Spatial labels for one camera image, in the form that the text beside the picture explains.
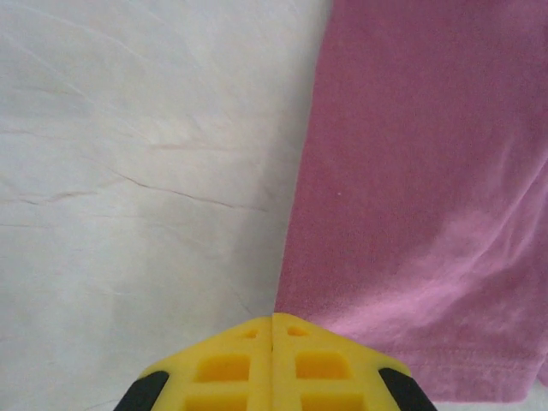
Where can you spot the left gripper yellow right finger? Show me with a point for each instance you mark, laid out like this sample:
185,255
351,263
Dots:
325,368

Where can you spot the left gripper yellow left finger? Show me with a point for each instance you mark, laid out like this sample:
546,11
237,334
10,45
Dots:
222,368

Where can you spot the pink t-shirt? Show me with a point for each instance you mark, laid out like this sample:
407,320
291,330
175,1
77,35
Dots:
406,192

